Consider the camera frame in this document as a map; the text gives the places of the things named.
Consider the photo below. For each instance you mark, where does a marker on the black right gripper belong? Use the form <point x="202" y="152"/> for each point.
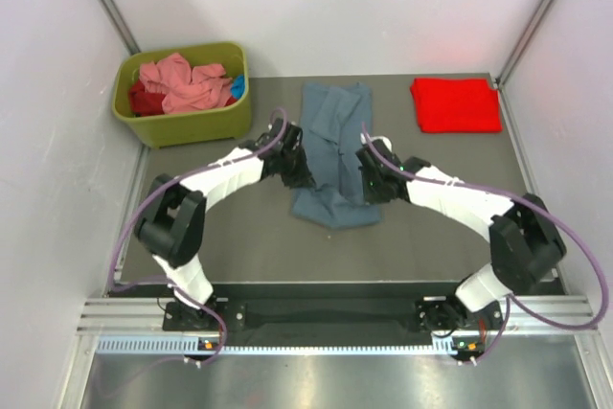
<point x="370" y="196"/>

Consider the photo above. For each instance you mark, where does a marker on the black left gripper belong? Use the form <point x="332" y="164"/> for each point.
<point x="303" y="178"/>

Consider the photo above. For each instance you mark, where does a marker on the blue-grey t-shirt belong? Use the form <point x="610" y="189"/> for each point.
<point x="332" y="118"/>

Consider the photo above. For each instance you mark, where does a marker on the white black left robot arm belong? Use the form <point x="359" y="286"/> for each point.
<point x="171" y="224"/>

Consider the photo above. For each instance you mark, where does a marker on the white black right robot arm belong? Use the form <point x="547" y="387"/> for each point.
<point x="524" y="246"/>

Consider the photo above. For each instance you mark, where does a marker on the bright blue t-shirt in bin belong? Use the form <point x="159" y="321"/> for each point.
<point x="238" y="87"/>

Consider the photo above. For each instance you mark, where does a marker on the folded red t-shirt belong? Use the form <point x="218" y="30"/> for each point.
<point x="456" y="106"/>

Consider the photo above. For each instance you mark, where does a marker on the pink t-shirt in bin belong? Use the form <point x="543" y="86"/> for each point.
<point x="185" y="88"/>

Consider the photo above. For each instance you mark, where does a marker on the olive green plastic bin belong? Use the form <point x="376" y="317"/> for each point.
<point x="233" y="121"/>

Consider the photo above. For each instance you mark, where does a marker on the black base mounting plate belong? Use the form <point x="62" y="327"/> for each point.
<point x="315" y="312"/>

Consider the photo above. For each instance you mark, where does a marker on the dark red t-shirt in bin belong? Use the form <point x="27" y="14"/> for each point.
<point x="144" y="103"/>

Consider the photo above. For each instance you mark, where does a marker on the aluminium extrusion rail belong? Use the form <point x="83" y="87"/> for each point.
<point x="144" y="316"/>

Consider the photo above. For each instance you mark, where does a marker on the right corner aluminium post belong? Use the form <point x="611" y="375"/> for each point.
<point x="529" y="32"/>

